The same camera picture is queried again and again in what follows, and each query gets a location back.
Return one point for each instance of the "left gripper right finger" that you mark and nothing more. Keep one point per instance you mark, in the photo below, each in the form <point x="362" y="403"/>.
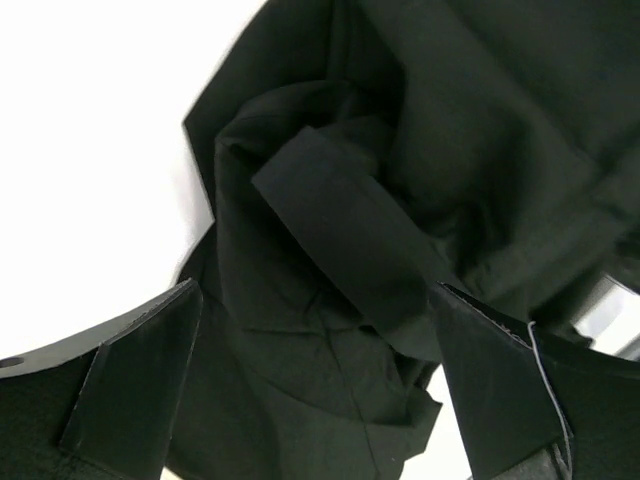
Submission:
<point x="531" y="405"/>

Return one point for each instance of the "aluminium rail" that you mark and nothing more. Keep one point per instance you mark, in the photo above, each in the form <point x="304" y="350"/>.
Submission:
<point x="610" y="317"/>

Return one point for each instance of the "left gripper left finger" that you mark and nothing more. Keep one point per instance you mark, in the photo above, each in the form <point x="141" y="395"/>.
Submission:
<point x="101" y="404"/>

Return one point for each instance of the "black shirt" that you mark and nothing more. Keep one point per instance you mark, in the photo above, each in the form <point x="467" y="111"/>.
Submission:
<point x="358" y="154"/>

